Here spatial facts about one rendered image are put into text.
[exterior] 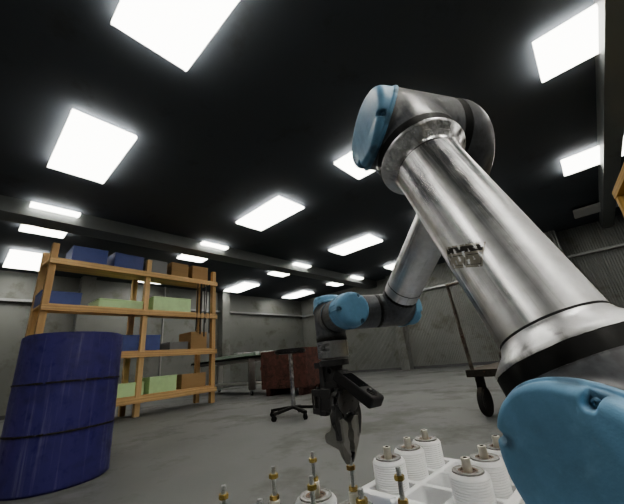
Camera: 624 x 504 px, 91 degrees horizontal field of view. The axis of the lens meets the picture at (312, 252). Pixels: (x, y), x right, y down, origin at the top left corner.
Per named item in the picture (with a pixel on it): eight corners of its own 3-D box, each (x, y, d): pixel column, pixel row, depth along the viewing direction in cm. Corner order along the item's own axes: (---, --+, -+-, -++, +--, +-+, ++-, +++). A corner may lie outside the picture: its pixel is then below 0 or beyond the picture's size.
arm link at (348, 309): (382, 288, 67) (361, 299, 77) (333, 289, 64) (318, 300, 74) (388, 325, 65) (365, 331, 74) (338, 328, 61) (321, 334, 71)
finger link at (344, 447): (332, 461, 69) (328, 414, 73) (353, 464, 65) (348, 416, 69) (322, 464, 67) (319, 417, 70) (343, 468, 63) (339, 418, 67)
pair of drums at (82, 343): (98, 446, 278) (111, 345, 308) (147, 466, 202) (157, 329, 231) (-18, 472, 228) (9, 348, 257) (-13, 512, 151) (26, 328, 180)
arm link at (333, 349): (353, 339, 76) (331, 340, 71) (355, 358, 75) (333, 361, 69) (330, 342, 81) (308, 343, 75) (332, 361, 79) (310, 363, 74)
